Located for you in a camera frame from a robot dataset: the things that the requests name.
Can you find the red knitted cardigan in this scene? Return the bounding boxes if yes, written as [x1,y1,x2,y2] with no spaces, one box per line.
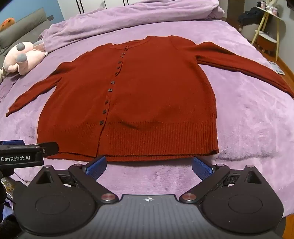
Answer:
[6,35,294,162]

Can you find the purple duvet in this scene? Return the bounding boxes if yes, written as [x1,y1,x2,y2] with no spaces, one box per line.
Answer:
[38,0,225,53]

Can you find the pink plush toy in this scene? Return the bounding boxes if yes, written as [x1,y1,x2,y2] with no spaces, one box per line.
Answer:
[2,41,47,76]

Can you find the orange plush toy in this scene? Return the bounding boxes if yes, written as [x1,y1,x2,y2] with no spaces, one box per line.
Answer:
[0,18,16,33]

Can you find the grey padded headboard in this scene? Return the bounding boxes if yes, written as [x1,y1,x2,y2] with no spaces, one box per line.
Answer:
[0,8,47,67]

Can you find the purple fleece blanket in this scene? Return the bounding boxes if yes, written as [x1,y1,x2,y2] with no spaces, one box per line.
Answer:
[0,19,294,217]

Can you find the pink and white figurines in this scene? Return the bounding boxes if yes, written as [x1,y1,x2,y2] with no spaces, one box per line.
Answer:
[257,0,279,16]

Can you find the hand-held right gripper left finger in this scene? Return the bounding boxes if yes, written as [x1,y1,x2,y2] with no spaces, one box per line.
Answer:
[34,156,119,204]

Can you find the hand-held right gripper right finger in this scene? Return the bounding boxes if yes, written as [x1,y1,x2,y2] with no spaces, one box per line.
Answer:
[179,156,264,204]

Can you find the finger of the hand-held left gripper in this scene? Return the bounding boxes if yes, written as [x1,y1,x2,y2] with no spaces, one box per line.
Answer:
[24,142,59,159]
[0,140,25,146]

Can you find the yellow-legged side table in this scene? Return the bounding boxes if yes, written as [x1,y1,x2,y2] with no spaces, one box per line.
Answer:
[250,6,281,61]

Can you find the dark cloth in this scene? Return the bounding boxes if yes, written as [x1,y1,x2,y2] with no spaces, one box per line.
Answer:
[238,6,265,26]

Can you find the printed booklet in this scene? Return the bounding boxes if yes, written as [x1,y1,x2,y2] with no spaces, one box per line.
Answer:
[268,61,286,75]

